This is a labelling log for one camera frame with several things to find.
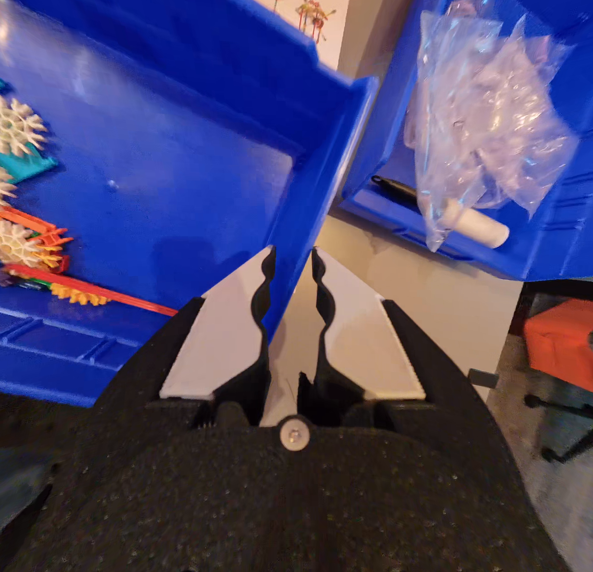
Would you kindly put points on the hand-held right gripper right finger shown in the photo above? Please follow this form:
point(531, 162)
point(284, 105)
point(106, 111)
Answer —
point(370, 349)

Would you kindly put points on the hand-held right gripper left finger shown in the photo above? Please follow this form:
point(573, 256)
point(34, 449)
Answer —
point(217, 345)

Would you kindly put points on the black table edge clip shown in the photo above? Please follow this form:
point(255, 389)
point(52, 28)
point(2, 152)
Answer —
point(484, 377)

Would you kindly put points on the large blue plastic bin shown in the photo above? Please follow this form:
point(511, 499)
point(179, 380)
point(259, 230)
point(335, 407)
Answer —
point(185, 141)

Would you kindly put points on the pile of plastic construction pieces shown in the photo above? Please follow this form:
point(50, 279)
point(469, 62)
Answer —
point(18, 127)

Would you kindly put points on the black marker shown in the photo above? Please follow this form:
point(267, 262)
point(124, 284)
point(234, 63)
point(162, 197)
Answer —
point(394, 187)

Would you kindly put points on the small blue plastic bin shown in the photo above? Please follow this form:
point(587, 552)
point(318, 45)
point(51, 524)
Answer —
point(570, 141)

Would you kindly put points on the white cylinder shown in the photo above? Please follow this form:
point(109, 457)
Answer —
point(486, 227)

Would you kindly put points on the clear plastic bag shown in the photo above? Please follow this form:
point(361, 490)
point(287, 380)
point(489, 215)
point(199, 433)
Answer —
point(486, 109)

